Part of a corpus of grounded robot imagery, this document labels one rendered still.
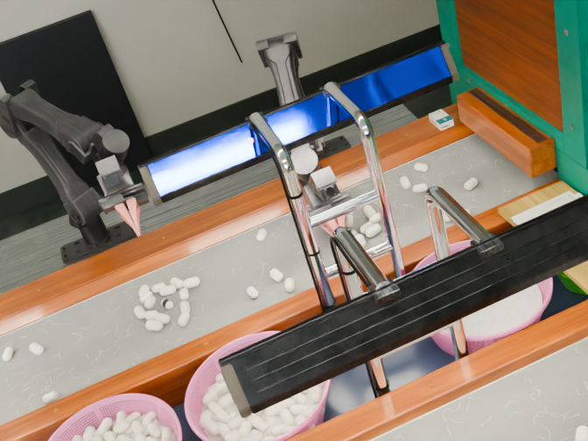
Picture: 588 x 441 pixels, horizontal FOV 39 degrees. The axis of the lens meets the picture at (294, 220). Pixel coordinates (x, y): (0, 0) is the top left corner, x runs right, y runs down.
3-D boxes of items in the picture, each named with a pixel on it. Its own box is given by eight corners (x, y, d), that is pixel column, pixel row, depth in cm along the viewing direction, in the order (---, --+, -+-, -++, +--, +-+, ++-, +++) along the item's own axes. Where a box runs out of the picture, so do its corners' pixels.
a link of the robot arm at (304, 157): (329, 168, 167) (316, 113, 170) (288, 178, 168) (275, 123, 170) (334, 181, 178) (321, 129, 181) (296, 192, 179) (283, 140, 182)
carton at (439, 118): (429, 121, 202) (428, 114, 201) (442, 115, 202) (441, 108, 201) (441, 130, 197) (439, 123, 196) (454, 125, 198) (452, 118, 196)
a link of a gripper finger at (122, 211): (157, 222, 175) (142, 184, 178) (126, 236, 174) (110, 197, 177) (162, 231, 182) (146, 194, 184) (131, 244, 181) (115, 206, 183)
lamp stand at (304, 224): (298, 292, 178) (239, 115, 152) (382, 255, 180) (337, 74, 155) (331, 347, 162) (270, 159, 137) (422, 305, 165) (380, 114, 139)
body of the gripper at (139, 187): (145, 189, 177) (132, 159, 179) (100, 207, 176) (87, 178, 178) (150, 199, 184) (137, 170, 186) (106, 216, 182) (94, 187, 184)
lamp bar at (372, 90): (146, 187, 156) (132, 156, 152) (440, 66, 164) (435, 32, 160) (154, 208, 149) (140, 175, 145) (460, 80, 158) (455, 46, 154)
